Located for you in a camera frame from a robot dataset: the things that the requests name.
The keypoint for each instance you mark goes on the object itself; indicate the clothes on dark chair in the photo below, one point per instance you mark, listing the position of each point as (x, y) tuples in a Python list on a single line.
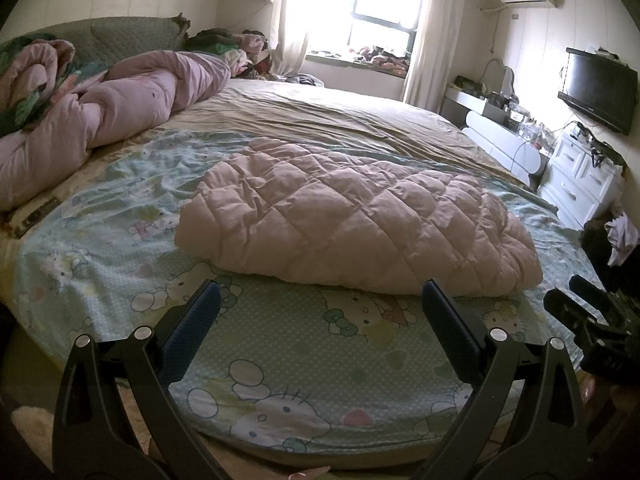
[(611, 243)]

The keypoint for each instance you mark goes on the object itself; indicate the right cream curtain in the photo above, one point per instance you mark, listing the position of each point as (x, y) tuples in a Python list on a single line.
[(433, 52)]

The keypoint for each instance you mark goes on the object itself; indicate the cream curtain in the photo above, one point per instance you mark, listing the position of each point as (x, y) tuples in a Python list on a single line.
[(433, 52), (289, 33)]

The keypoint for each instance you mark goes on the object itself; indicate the tan bed sheet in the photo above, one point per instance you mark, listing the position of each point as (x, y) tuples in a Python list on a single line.
[(301, 113)]

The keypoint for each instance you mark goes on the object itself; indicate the black wall television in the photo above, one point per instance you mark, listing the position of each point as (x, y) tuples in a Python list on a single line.
[(601, 88)]

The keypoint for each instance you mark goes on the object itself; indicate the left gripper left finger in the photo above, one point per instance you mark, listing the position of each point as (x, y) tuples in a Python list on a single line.
[(115, 417)]

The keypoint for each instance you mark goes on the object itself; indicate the window with dark frame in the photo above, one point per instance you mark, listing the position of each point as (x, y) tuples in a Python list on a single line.
[(341, 26)]

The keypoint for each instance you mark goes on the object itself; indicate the left cream curtain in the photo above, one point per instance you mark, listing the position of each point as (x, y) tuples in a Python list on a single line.
[(289, 33)]

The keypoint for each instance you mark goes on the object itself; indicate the pile of clothes by bed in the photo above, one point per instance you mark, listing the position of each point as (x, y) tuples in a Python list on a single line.
[(247, 52)]

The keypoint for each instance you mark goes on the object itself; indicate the white dressing table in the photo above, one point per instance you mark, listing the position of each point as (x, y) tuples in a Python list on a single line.
[(481, 110)]

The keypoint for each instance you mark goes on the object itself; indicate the teal cartoon print blanket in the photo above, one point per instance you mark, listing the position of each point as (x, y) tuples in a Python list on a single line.
[(300, 369)]

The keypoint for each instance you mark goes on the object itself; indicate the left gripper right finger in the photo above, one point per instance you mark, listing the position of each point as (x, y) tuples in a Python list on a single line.
[(523, 418)]

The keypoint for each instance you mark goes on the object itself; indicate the clutter on window sill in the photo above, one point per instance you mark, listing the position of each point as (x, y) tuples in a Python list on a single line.
[(370, 58)]

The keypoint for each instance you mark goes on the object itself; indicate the white drawer cabinet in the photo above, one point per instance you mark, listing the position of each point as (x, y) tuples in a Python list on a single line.
[(579, 185)]

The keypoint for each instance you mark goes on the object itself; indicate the pink quilted jacket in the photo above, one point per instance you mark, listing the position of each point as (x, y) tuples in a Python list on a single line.
[(308, 215)]

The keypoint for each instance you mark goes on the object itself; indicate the pink rolled duvet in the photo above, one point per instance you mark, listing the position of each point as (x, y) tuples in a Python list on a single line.
[(133, 95)]

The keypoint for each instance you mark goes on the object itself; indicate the dark floral pillow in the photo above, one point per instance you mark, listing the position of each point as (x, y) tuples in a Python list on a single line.
[(37, 70)]

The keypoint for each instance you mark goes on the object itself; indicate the grey padded headboard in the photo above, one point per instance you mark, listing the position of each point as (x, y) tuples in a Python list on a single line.
[(103, 42)]

